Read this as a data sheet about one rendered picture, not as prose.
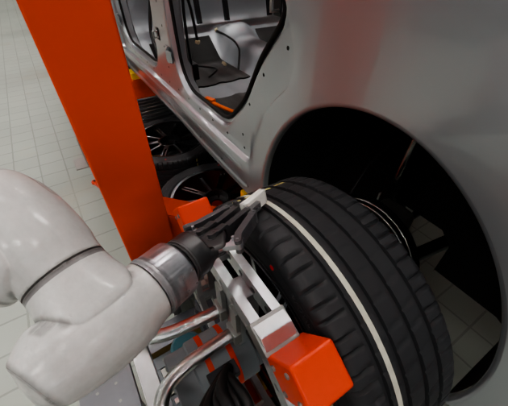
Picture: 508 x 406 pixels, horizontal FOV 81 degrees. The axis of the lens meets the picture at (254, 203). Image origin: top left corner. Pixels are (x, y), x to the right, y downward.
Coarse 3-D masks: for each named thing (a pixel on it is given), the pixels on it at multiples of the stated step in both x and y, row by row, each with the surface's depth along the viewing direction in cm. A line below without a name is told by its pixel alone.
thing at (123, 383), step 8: (128, 368) 105; (112, 376) 103; (120, 376) 103; (128, 376) 103; (104, 384) 101; (112, 384) 101; (120, 384) 101; (128, 384) 101; (136, 384) 103; (96, 392) 99; (104, 392) 99; (112, 392) 99; (120, 392) 99; (128, 392) 99; (136, 392) 99; (80, 400) 97; (88, 400) 97; (96, 400) 97; (104, 400) 97; (112, 400) 97; (120, 400) 97; (128, 400) 97; (136, 400) 97
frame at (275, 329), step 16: (224, 256) 60; (240, 256) 58; (208, 272) 87; (224, 272) 55; (240, 272) 58; (208, 288) 92; (224, 288) 55; (256, 288) 52; (240, 304) 50; (272, 304) 50; (256, 320) 48; (272, 320) 48; (288, 320) 48; (256, 336) 47; (272, 336) 46; (288, 336) 47; (272, 352) 46; (256, 384) 86; (272, 400) 83; (288, 400) 46
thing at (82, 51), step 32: (32, 0) 54; (64, 0) 57; (96, 0) 59; (32, 32) 57; (64, 32) 59; (96, 32) 62; (64, 64) 62; (96, 64) 65; (64, 96) 65; (96, 96) 69; (128, 96) 72; (96, 128) 73; (128, 128) 77; (96, 160) 77; (128, 160) 82; (128, 192) 87; (160, 192) 94; (128, 224) 94; (160, 224) 101
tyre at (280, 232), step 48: (288, 192) 67; (336, 192) 63; (288, 240) 53; (336, 240) 53; (384, 240) 55; (288, 288) 50; (336, 288) 49; (384, 288) 51; (336, 336) 45; (384, 336) 48; (432, 336) 51; (384, 384) 47; (432, 384) 51
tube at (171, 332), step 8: (216, 288) 58; (224, 296) 58; (216, 304) 61; (224, 304) 60; (208, 312) 60; (216, 312) 61; (224, 312) 60; (184, 320) 59; (192, 320) 59; (200, 320) 59; (208, 320) 60; (168, 328) 58; (176, 328) 58; (184, 328) 58; (192, 328) 59; (160, 336) 57; (168, 336) 57; (176, 336) 58
